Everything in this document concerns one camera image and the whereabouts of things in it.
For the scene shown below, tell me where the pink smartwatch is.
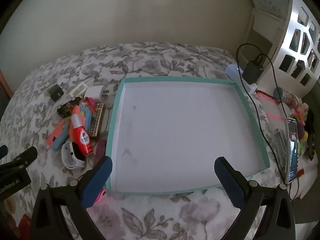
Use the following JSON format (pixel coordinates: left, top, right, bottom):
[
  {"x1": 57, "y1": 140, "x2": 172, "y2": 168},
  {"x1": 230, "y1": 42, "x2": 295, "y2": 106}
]
[{"x1": 94, "y1": 188, "x2": 106, "y2": 203}]

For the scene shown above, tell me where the coral blue foam toy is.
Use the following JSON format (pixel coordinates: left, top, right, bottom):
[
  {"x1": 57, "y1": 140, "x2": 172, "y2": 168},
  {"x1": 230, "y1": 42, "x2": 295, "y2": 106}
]
[
  {"x1": 69, "y1": 106, "x2": 92, "y2": 142},
  {"x1": 46, "y1": 120, "x2": 69, "y2": 151}
]

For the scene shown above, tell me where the white smartwatch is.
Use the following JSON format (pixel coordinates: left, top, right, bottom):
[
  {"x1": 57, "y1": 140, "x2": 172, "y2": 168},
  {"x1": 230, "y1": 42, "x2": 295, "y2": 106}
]
[{"x1": 61, "y1": 141, "x2": 86, "y2": 170}]

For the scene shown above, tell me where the magenta translucent stick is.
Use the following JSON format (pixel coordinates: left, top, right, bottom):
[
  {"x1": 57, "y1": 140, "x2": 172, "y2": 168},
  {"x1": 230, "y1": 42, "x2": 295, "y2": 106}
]
[{"x1": 94, "y1": 139, "x2": 106, "y2": 164}]

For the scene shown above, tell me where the black toy car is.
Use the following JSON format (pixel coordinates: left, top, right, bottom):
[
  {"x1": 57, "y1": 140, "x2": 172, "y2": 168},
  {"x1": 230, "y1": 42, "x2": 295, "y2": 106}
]
[{"x1": 57, "y1": 96, "x2": 81, "y2": 118}]

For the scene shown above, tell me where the red stain remover bottle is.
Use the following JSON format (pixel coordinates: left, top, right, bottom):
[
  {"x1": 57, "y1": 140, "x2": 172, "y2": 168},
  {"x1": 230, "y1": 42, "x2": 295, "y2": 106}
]
[{"x1": 71, "y1": 114, "x2": 93, "y2": 156}]

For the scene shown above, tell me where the gold greek-key lighter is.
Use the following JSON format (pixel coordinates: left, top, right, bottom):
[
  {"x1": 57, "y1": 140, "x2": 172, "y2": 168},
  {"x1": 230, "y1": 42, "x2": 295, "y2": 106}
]
[{"x1": 88, "y1": 103, "x2": 105, "y2": 139}]

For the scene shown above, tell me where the small black cube adapter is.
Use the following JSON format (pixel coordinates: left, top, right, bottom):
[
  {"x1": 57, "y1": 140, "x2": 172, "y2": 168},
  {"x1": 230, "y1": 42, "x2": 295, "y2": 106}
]
[{"x1": 49, "y1": 84, "x2": 64, "y2": 102}]

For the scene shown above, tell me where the white rectangular frame piece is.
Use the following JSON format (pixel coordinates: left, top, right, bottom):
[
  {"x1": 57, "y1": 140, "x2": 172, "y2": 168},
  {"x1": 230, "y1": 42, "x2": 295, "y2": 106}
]
[{"x1": 69, "y1": 83, "x2": 88, "y2": 97}]

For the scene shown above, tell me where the pink pup toy figure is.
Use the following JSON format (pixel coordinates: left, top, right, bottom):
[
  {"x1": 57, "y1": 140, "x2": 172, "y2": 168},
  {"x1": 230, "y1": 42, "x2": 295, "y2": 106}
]
[{"x1": 79, "y1": 97, "x2": 96, "y2": 113}]

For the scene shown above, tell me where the white wall charger plug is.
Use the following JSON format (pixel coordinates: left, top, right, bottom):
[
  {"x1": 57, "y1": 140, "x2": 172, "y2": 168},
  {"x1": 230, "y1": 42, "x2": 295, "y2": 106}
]
[{"x1": 85, "y1": 85, "x2": 107, "y2": 100}]

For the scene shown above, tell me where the smartphone on stand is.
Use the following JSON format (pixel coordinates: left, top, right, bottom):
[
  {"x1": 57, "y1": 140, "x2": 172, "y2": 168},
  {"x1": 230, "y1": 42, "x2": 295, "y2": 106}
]
[{"x1": 285, "y1": 118, "x2": 298, "y2": 184}]

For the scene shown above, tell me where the metal phone stand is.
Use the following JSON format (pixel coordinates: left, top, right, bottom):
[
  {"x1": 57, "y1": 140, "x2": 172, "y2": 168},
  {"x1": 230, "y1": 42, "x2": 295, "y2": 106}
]
[{"x1": 274, "y1": 128, "x2": 287, "y2": 168}]

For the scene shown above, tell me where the colourful toy pile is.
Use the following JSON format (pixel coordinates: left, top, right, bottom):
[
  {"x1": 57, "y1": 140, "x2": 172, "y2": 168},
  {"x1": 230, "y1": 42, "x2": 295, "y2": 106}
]
[{"x1": 290, "y1": 95, "x2": 316, "y2": 161}]

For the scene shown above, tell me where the pink white crochet mat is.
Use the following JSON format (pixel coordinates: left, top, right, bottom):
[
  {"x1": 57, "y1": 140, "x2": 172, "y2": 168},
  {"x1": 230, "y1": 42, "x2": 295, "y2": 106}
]
[{"x1": 253, "y1": 89, "x2": 311, "y2": 181}]

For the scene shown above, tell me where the teal shallow tray box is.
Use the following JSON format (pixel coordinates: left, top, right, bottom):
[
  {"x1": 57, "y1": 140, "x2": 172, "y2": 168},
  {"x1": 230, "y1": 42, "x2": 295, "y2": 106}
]
[{"x1": 106, "y1": 76, "x2": 270, "y2": 194}]

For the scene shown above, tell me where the colourful bead jar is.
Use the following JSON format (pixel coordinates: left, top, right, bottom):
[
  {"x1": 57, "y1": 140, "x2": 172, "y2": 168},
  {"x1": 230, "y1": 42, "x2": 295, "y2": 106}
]
[{"x1": 273, "y1": 87, "x2": 299, "y2": 106}]

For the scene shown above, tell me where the white lattice basket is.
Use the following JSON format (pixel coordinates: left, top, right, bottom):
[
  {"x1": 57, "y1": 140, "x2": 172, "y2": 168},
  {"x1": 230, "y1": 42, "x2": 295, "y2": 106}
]
[{"x1": 257, "y1": 0, "x2": 319, "y2": 98}]

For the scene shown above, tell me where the black power adapter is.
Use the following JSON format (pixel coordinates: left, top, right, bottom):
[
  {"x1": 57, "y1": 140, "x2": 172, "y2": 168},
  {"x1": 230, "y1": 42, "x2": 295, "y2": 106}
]
[{"x1": 242, "y1": 60, "x2": 264, "y2": 85}]

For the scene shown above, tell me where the white power strip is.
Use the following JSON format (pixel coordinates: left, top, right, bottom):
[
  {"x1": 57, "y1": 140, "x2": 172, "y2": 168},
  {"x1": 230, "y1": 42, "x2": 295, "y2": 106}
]
[{"x1": 225, "y1": 64, "x2": 258, "y2": 94}]

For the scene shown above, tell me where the black cable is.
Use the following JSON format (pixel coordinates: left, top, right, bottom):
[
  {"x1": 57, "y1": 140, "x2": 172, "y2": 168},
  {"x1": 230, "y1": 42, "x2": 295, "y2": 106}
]
[{"x1": 236, "y1": 43, "x2": 301, "y2": 202}]

